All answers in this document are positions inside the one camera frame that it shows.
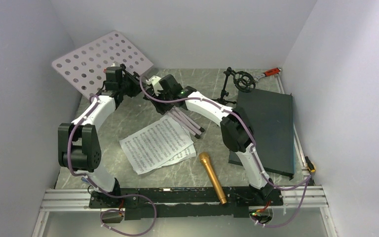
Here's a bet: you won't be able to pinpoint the lilac perforated music stand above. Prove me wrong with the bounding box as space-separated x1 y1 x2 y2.
52 31 153 99

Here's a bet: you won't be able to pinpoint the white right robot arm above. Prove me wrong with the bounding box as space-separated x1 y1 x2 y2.
140 75 276 205

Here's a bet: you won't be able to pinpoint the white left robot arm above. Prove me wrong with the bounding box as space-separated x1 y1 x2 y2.
58 64 141 207

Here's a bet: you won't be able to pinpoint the top sheet music page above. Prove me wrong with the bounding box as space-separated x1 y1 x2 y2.
119 116 193 175

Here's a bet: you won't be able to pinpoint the sheet music page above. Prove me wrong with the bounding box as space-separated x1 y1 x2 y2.
119 116 193 175
159 145 196 168

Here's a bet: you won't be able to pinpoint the lower sheet music page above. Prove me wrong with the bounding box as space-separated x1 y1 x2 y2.
159 145 196 168

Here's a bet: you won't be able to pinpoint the gold microphone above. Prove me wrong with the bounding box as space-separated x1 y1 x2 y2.
199 152 227 205

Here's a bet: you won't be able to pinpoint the dark rectangular equipment case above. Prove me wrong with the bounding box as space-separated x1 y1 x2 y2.
237 89 295 180

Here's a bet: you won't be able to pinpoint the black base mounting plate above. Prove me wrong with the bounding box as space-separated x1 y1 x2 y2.
89 186 283 220

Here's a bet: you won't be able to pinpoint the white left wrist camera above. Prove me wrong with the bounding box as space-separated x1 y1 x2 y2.
106 61 120 71

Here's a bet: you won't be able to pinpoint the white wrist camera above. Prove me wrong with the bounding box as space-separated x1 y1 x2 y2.
106 61 120 71
146 76 163 95

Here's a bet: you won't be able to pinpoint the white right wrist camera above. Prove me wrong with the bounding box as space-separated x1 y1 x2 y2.
146 76 163 95

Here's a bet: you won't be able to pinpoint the black microphone shock-mount stand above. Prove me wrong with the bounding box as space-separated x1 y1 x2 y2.
213 67 256 105

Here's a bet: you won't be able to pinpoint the red-handled adjustable wrench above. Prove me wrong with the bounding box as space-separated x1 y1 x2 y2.
254 67 282 81

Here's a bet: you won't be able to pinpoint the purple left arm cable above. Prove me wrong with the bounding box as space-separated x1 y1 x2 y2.
66 94 158 237

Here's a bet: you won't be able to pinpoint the yellow-handled screwdriver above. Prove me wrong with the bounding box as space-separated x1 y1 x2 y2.
304 156 316 173

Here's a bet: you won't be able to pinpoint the aluminium frame rails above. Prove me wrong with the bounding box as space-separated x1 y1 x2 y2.
32 75 337 237

